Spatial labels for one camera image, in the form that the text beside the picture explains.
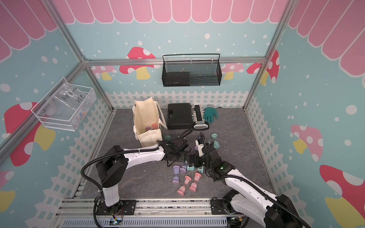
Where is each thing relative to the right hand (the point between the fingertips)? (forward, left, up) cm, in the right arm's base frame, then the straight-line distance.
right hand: (192, 155), depth 82 cm
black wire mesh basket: (+50, -1, +25) cm, 56 cm away
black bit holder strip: (+38, -6, -9) cm, 40 cm away
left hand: (+1, +7, -8) cm, 11 cm away
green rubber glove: (+43, -16, -10) cm, 46 cm away
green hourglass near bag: (+18, +16, -8) cm, 25 cm away
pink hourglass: (+28, +27, -8) cm, 39 cm away
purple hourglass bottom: (-12, +10, -8) cm, 18 cm away
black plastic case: (+33, +8, -4) cm, 34 cm away
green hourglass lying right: (-5, -5, -9) cm, 11 cm away
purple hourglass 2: (-4, +9, -8) cm, 13 cm away
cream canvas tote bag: (+31, +31, +1) cm, 44 cm away
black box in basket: (+43, +6, +22) cm, 49 cm away
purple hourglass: (+26, +33, -8) cm, 43 cm away
